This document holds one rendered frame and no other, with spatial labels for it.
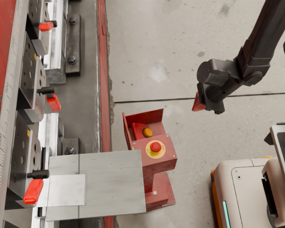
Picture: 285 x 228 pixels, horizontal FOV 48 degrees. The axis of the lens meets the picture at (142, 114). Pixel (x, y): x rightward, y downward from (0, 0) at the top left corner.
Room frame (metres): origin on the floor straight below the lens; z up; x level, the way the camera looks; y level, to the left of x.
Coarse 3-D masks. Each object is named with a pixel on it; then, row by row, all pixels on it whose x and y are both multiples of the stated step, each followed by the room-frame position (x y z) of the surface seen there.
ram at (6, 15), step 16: (0, 0) 0.44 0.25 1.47; (16, 0) 0.52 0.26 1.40; (0, 16) 0.42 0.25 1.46; (0, 32) 0.39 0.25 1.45; (0, 48) 0.36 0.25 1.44; (0, 64) 0.33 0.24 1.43; (16, 64) 0.38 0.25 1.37; (0, 80) 0.31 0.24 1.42; (16, 80) 0.35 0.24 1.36; (0, 96) 0.28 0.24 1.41; (16, 96) 0.32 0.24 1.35; (0, 112) 0.26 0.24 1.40; (0, 192) 0.13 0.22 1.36; (0, 208) 0.11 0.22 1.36; (0, 224) 0.09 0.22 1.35
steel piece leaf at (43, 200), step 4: (44, 180) 0.26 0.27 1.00; (48, 180) 0.26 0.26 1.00; (44, 184) 0.25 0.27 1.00; (48, 184) 0.25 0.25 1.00; (44, 188) 0.24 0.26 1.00; (48, 188) 0.24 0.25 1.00; (44, 192) 0.23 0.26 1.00; (48, 192) 0.23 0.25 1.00; (40, 196) 0.22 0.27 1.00; (44, 196) 0.22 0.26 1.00; (40, 200) 0.21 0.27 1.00; (44, 200) 0.21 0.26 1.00; (40, 204) 0.20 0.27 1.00; (44, 204) 0.20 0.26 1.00
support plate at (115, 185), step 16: (64, 160) 0.32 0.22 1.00; (80, 160) 0.32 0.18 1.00; (96, 160) 0.32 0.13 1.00; (112, 160) 0.32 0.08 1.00; (128, 160) 0.32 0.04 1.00; (96, 176) 0.28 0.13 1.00; (112, 176) 0.28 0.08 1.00; (128, 176) 0.28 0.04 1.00; (96, 192) 0.23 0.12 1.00; (112, 192) 0.23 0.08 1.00; (128, 192) 0.23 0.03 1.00; (48, 208) 0.19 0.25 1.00; (64, 208) 0.19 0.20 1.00; (80, 208) 0.19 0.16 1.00; (96, 208) 0.19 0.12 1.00; (112, 208) 0.19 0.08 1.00; (128, 208) 0.19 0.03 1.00; (144, 208) 0.19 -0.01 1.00
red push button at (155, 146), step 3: (153, 144) 0.46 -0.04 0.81; (156, 144) 0.46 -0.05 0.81; (159, 144) 0.46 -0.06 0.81; (150, 147) 0.45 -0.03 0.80; (153, 147) 0.44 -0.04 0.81; (156, 147) 0.44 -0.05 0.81; (159, 147) 0.45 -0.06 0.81; (153, 150) 0.44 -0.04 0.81; (156, 150) 0.44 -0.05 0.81; (159, 150) 0.44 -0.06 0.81
